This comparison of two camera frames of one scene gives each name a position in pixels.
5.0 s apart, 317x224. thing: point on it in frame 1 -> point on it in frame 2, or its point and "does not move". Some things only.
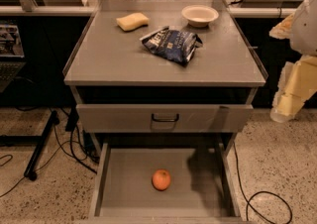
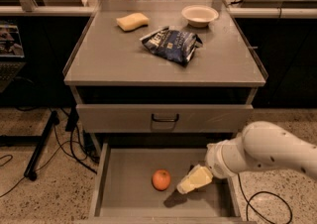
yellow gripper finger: [283, 30] -> [198, 175]
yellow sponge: [132, 21] does not move
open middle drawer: [201, 189] does not move
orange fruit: [160, 179] does not move
